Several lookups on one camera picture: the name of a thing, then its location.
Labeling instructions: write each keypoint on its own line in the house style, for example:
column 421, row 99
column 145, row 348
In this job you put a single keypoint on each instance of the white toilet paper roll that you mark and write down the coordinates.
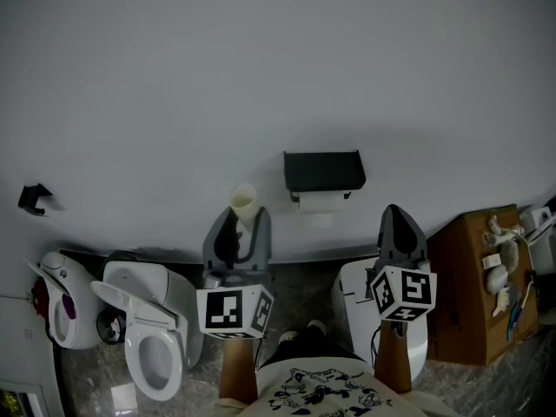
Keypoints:
column 319, row 202

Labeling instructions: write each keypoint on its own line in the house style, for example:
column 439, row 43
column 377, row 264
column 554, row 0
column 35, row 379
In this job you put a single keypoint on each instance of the person's printed cream shirt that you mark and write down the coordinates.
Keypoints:
column 330, row 391

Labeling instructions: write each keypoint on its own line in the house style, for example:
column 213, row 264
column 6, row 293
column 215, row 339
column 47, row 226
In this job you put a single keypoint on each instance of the black waste bin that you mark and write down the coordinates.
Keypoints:
column 110, row 326

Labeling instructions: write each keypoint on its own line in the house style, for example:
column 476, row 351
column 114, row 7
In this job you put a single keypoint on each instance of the blue toothbrush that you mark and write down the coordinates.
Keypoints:
column 517, row 317

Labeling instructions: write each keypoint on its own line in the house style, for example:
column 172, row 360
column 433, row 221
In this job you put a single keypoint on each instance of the white stuffed pouch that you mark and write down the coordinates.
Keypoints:
column 496, row 278

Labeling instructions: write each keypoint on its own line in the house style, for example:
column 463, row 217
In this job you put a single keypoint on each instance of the person's black trousers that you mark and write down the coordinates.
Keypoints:
column 313, row 346

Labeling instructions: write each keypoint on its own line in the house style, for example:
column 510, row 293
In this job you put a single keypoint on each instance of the small black paper holder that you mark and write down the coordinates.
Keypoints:
column 32, row 196

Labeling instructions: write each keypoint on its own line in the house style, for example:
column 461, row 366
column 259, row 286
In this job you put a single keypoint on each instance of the large closed cardboard box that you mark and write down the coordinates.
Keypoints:
column 460, row 293

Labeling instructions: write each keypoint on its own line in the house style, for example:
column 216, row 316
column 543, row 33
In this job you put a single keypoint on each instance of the white closed-lid toilet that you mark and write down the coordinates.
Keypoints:
column 352, row 311

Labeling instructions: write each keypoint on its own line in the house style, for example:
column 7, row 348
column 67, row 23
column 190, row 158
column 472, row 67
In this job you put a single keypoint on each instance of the window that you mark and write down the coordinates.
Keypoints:
column 11, row 403

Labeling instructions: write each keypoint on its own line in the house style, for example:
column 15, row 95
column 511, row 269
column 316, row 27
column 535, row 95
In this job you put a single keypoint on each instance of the white egg-shaped toilet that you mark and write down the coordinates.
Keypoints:
column 82, row 289

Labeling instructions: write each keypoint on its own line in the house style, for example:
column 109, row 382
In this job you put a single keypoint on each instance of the cardboard tube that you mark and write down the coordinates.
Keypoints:
column 244, row 202

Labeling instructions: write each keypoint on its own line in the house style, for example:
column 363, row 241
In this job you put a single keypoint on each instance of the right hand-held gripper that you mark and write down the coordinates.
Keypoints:
column 412, row 289

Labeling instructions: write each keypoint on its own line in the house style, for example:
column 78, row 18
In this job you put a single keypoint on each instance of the red vacuum cleaner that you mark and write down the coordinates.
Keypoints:
column 39, row 298

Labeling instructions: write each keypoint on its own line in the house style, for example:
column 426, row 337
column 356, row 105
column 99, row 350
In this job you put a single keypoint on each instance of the white shoe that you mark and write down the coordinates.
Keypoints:
column 317, row 325
column 288, row 336

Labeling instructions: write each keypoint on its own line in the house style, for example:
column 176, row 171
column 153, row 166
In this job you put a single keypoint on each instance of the purple cloth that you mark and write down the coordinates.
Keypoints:
column 68, row 306

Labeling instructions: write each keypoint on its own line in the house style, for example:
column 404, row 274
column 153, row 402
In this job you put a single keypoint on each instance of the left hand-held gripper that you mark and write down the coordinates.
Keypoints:
column 223, row 313

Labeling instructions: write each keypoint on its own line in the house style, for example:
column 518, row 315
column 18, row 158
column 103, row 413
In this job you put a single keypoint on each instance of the person's right forearm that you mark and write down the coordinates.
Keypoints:
column 393, row 359

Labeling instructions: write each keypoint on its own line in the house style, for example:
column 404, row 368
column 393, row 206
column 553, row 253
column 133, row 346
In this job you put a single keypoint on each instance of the beige wooden figure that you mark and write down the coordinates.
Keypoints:
column 501, row 301

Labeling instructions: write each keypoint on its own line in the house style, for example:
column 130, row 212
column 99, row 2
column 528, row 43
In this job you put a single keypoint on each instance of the person's left forearm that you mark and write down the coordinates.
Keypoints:
column 239, row 372

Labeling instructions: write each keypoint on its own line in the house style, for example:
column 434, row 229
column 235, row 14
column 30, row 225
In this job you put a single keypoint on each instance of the clear plastic bag with items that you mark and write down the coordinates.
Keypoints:
column 509, row 254

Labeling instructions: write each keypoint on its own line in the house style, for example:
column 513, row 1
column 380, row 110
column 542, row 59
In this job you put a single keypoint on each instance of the black shelf paper holder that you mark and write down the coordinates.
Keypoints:
column 323, row 170

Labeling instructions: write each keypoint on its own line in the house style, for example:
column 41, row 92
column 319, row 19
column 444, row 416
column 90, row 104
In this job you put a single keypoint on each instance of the white open-lid toilet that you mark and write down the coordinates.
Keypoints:
column 147, row 306

